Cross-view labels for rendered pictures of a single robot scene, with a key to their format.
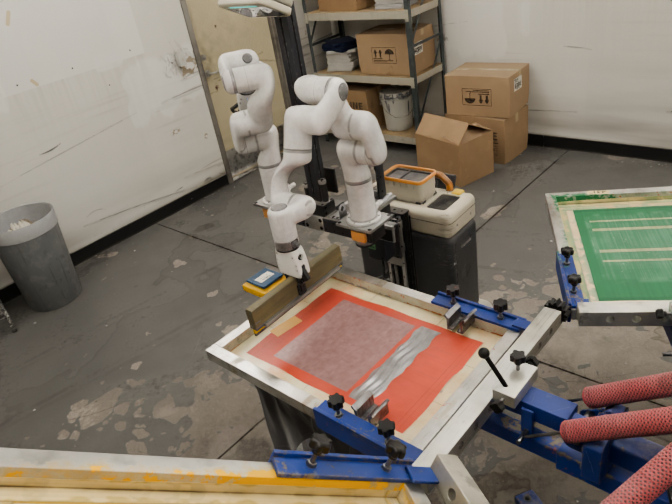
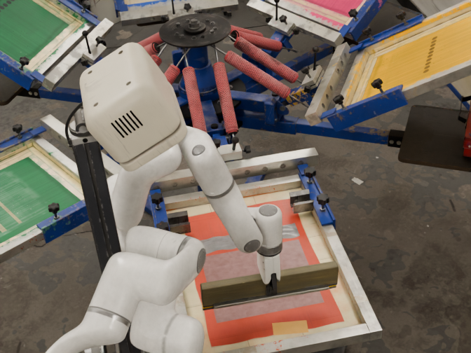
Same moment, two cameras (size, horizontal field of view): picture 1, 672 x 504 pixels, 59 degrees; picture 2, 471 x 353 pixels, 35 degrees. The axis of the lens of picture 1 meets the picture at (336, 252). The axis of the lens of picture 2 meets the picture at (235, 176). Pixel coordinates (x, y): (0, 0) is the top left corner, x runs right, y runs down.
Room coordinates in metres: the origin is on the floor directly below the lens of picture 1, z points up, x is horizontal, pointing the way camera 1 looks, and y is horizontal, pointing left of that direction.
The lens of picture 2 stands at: (2.94, 0.97, 2.71)
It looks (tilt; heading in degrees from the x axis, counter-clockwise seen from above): 37 degrees down; 215
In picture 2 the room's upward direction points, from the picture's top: 4 degrees counter-clockwise
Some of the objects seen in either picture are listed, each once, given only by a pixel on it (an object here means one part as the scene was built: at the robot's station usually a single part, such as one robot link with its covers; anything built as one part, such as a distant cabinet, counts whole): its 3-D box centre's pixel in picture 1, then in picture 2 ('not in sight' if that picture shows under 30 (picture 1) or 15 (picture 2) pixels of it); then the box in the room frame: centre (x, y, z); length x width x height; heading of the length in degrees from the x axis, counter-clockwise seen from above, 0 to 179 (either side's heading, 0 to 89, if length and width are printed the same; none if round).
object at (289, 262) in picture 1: (290, 258); (269, 258); (1.61, 0.14, 1.21); 0.10 x 0.07 x 0.11; 44
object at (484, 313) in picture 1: (476, 317); (162, 228); (1.45, -0.39, 0.98); 0.30 x 0.05 x 0.07; 44
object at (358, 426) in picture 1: (364, 435); (316, 202); (1.06, 0.01, 0.98); 0.30 x 0.05 x 0.07; 44
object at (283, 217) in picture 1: (292, 216); (254, 225); (1.63, 0.11, 1.34); 0.15 x 0.10 x 0.11; 140
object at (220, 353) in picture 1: (360, 343); (255, 261); (1.43, -0.02, 0.97); 0.79 x 0.58 x 0.04; 44
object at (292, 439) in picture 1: (314, 433); not in sight; (1.33, 0.17, 0.74); 0.46 x 0.04 x 0.42; 44
